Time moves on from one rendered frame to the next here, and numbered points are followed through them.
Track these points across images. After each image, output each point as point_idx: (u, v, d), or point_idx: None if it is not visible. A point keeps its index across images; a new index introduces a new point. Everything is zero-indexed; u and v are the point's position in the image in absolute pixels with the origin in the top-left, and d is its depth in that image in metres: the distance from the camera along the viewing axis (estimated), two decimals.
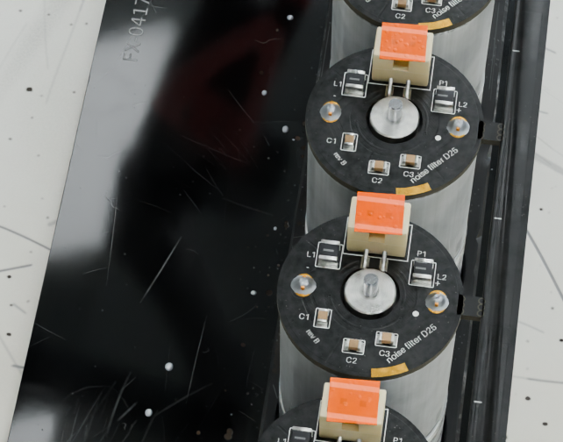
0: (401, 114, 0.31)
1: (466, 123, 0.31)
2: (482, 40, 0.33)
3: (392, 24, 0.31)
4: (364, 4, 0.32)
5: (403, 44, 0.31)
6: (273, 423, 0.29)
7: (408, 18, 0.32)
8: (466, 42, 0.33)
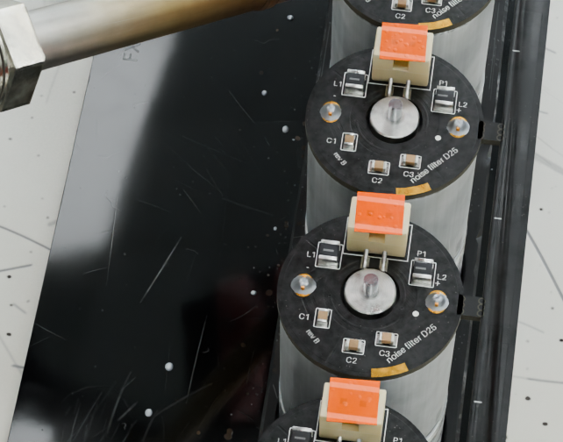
0: (401, 114, 0.31)
1: (466, 123, 0.31)
2: (482, 40, 0.33)
3: (392, 24, 0.31)
4: (364, 4, 0.32)
5: (403, 44, 0.31)
6: (273, 423, 0.29)
7: (408, 18, 0.32)
8: (466, 42, 0.33)
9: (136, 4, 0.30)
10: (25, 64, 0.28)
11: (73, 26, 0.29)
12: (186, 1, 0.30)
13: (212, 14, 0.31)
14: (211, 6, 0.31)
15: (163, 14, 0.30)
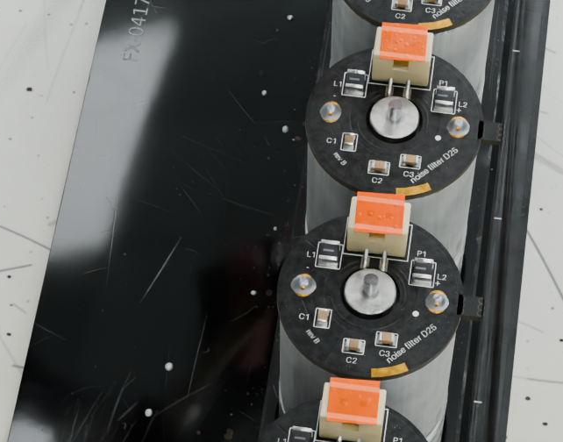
0: (401, 114, 0.31)
1: (466, 123, 0.31)
2: (482, 40, 0.33)
3: (392, 24, 0.31)
4: (364, 4, 0.32)
5: (403, 44, 0.31)
6: (273, 423, 0.29)
7: (408, 18, 0.32)
8: (466, 42, 0.33)
9: None
10: None
11: None
12: None
13: None
14: None
15: None
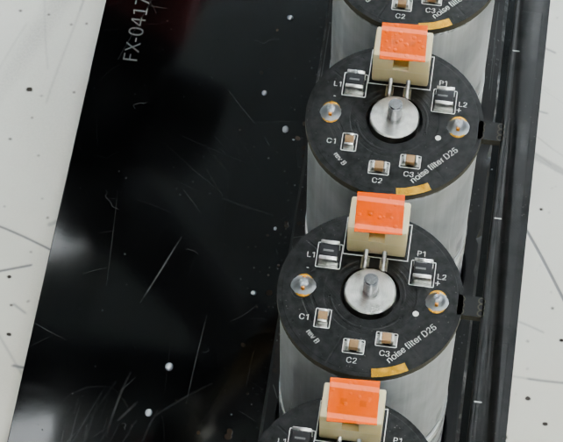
0: (401, 114, 0.31)
1: (466, 123, 0.31)
2: (482, 40, 0.33)
3: (392, 24, 0.31)
4: (364, 4, 0.32)
5: (403, 44, 0.31)
6: (273, 423, 0.29)
7: (408, 18, 0.32)
8: (466, 42, 0.33)
9: None
10: None
11: None
12: None
13: None
14: None
15: None
